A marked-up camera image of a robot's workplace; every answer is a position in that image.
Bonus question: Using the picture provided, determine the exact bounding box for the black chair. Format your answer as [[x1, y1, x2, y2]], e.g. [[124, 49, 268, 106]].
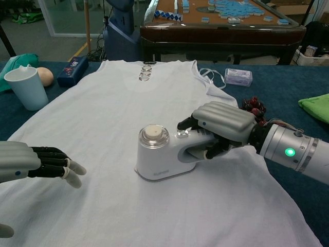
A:
[[299, 21, 329, 56]]

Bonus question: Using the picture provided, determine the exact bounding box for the red artificial grape bunch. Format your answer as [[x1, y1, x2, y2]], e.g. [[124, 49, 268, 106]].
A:
[[241, 96, 268, 127]]

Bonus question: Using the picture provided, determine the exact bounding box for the peach coloured ball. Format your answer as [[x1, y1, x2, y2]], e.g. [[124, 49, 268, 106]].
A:
[[36, 66, 54, 87]]

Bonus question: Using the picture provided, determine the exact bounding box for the wooden pole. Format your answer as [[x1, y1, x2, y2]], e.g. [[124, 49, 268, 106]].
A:
[[84, 0, 92, 52]]

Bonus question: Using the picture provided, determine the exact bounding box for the green bag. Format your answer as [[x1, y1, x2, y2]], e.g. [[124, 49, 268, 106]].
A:
[[11, 11, 44, 25]]

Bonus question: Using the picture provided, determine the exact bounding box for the green wet wipes pack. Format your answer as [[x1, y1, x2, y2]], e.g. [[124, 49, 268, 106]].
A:
[[0, 53, 40, 93]]

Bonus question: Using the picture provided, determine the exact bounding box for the white sleeveless shirt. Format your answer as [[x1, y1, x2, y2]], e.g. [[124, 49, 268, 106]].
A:
[[0, 59, 322, 247]]

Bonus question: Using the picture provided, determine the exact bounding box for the blue white snake cube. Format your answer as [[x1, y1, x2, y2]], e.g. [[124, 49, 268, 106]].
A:
[[153, 10, 183, 22]]

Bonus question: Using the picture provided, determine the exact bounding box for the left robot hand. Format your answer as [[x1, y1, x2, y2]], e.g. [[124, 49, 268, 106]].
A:
[[0, 140, 87, 239]]

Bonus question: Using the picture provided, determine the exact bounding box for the black metal stand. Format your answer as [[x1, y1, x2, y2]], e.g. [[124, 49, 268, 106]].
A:
[[0, 23, 16, 57]]

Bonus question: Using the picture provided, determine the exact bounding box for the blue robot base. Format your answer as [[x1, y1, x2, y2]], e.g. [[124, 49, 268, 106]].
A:
[[102, 0, 141, 62]]

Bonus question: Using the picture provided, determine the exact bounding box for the green black folded cloth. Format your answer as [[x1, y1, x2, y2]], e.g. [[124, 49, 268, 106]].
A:
[[298, 93, 329, 127]]

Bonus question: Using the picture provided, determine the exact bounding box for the clear purple soap box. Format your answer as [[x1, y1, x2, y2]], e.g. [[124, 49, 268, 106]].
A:
[[224, 67, 253, 88]]

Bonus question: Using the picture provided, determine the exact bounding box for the white plastic basket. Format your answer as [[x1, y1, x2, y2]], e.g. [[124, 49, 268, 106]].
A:
[[293, 46, 329, 66]]

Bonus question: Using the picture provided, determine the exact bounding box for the black floor cable bundle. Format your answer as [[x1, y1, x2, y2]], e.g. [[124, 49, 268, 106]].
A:
[[86, 32, 106, 62]]

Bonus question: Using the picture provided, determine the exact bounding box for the light blue plastic cup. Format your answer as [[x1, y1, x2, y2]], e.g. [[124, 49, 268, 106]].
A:
[[4, 64, 49, 111]]

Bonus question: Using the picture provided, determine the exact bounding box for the blue mahjong tile pile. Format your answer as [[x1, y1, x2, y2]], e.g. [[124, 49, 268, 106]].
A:
[[197, 0, 265, 19]]

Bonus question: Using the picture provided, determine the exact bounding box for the glass partition panel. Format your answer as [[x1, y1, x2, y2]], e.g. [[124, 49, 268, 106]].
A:
[[38, 0, 108, 37]]

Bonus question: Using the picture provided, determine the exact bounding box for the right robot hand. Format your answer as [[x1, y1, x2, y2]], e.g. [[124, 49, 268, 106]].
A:
[[176, 101, 258, 160]]

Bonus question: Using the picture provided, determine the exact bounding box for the brown cardboard box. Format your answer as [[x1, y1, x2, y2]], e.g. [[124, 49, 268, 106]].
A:
[[267, 0, 319, 16]]

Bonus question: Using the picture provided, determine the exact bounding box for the dark blue toothpaste box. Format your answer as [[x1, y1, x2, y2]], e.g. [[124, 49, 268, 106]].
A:
[[56, 56, 89, 87]]

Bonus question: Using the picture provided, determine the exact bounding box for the brown mahjong table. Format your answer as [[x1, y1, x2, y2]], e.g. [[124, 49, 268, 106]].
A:
[[140, 0, 307, 65]]

